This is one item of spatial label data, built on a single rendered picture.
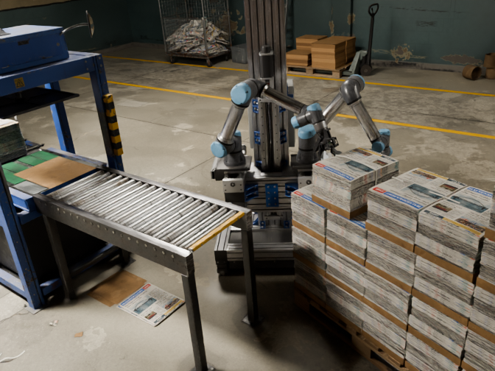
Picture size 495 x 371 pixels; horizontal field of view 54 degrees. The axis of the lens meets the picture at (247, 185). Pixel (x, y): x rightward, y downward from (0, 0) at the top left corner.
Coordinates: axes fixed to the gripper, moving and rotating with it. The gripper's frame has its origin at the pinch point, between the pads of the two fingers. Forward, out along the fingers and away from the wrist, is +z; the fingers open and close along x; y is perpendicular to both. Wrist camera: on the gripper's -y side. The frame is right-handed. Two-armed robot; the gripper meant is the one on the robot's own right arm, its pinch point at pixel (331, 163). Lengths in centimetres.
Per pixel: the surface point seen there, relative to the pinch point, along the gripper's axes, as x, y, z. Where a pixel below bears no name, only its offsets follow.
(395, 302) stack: -20, 32, 74
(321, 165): -15.9, 10.5, -1.8
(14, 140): -129, -185, -98
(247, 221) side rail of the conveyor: -50, -26, 14
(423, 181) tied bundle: 6, 51, 22
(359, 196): -11.1, 24.4, 20.0
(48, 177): -123, -141, -58
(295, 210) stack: -18.7, -23.5, 18.4
